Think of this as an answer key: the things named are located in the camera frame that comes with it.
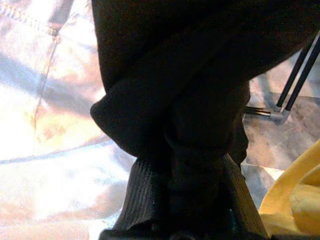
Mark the white shirt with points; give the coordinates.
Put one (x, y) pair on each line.
(37, 100)

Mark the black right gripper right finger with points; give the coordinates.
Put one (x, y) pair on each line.
(240, 207)

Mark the black shirt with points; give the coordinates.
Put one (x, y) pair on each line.
(175, 62)

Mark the yellow shirt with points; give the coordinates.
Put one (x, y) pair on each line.
(295, 200)

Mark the black metal drying rack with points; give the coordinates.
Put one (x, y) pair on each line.
(291, 82)

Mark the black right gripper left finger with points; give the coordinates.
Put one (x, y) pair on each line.
(145, 197)

